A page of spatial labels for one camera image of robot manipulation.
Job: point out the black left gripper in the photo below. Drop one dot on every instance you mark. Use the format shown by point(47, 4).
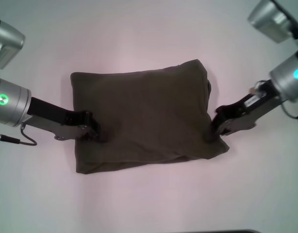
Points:
point(56, 121)

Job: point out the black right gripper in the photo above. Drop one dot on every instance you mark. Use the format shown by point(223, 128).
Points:
point(248, 111)

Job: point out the dark green printed t-shirt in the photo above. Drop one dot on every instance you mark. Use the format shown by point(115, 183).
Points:
point(139, 116)

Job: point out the silver metal knob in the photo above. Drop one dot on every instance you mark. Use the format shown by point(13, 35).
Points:
point(257, 88)

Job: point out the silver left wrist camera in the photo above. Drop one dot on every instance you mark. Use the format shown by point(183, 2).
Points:
point(7, 44)

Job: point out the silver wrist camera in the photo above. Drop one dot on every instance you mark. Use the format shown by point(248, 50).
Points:
point(7, 44)
point(272, 19)

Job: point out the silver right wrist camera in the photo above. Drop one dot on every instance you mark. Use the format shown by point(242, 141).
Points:
point(272, 19)

